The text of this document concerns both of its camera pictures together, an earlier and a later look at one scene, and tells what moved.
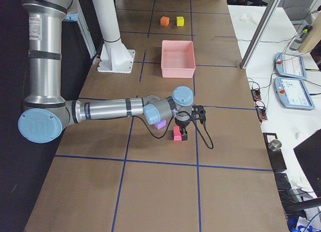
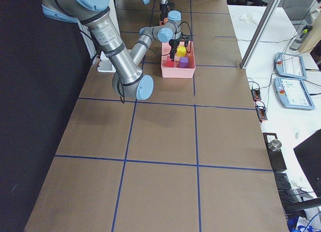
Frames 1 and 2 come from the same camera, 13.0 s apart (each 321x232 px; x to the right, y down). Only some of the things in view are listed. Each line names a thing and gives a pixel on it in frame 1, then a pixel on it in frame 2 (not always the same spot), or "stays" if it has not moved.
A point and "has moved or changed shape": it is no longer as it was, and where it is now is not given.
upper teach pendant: (290, 65) stays
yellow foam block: (180, 21) has moved or changed shape
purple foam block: (161, 124) -> (184, 62)
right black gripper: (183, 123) -> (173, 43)
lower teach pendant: (293, 93) stays
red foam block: (177, 133) -> (169, 64)
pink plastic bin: (177, 59) stays
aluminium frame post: (263, 28) stays
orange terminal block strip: (261, 110) stays
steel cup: (275, 145) stays
